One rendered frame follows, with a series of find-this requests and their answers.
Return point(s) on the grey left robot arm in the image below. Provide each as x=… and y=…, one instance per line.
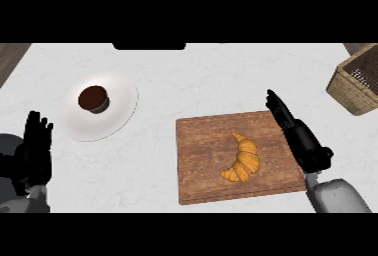
x=27, y=200

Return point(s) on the white round plate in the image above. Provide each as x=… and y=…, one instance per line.
x=120, y=100

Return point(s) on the brown wooden cutting board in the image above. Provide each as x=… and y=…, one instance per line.
x=207, y=160

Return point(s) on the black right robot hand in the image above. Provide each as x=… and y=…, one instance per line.
x=303, y=143

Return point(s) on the golden croissant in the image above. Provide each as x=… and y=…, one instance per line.
x=244, y=159

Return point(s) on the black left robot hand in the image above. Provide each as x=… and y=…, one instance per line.
x=34, y=150

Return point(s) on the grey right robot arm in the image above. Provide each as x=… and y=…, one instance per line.
x=334, y=196

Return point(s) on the wicker basket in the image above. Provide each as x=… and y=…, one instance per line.
x=347, y=90

